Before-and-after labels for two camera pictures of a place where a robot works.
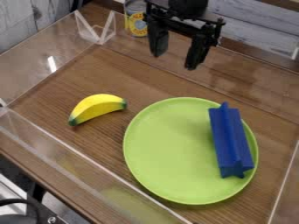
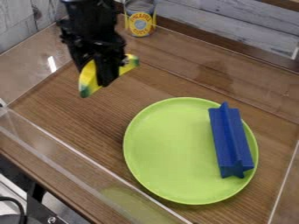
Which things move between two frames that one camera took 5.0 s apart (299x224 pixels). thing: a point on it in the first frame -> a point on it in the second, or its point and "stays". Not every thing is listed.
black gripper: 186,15 -> 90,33
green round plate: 172,156 stays
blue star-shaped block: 234,153 stays
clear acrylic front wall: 58,183 stays
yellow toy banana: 94,106 -> 88,81
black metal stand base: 39,213 stays
